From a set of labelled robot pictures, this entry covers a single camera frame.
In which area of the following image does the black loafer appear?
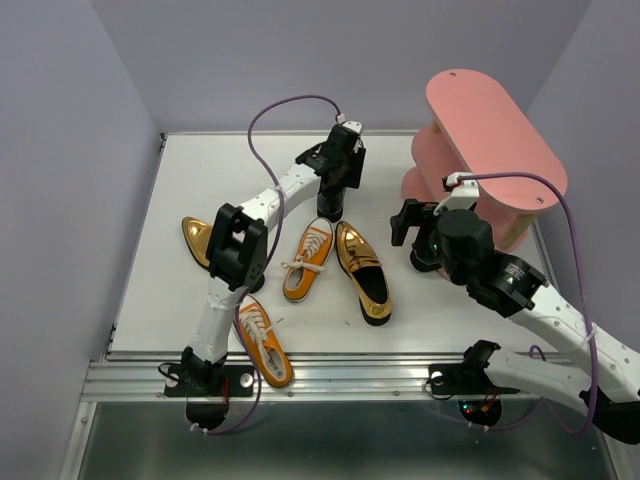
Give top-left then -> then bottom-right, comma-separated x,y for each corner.
316,188 -> 345,223
409,244 -> 442,273

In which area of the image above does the black loafer back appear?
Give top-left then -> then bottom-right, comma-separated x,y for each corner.
409,244 -> 442,273

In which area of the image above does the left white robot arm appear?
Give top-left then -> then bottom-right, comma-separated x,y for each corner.
182,121 -> 366,394

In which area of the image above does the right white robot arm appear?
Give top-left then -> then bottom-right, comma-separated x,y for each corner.
390,199 -> 639,445

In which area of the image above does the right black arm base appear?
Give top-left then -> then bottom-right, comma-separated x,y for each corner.
423,340 -> 519,399

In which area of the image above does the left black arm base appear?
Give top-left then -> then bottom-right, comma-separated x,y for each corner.
157,346 -> 255,398

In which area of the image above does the pink shoe shelf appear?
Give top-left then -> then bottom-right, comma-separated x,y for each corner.
401,69 -> 568,252

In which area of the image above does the gold loafer right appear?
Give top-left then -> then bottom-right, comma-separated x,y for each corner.
334,220 -> 393,327

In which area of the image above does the gold loafer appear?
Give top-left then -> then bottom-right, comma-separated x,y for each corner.
180,216 -> 266,295
334,220 -> 393,327

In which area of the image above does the orange sneaker centre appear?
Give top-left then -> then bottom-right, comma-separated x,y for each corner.
281,217 -> 334,302

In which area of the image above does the orange sneaker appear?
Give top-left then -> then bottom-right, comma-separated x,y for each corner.
235,295 -> 294,388
281,217 -> 334,302

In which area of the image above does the gold loafer left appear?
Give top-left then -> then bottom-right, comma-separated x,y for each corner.
180,216 -> 266,295

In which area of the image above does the orange sneaker front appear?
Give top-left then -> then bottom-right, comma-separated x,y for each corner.
235,295 -> 294,388

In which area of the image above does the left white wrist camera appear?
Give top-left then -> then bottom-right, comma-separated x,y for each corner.
341,120 -> 363,136

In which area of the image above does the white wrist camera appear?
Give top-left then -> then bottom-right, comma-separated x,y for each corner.
434,172 -> 480,216
341,120 -> 363,136

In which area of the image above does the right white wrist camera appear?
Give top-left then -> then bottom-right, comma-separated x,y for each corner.
434,172 -> 480,216

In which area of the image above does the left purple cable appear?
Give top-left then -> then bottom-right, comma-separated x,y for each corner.
187,93 -> 346,435

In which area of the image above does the purple cable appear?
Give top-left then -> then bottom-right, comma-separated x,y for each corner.
187,93 -> 346,435
449,172 -> 601,435

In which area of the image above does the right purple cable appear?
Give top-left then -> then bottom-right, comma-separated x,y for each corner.
449,172 -> 601,435

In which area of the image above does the aluminium mounting rail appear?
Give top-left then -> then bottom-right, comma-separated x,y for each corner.
82,353 -> 561,401

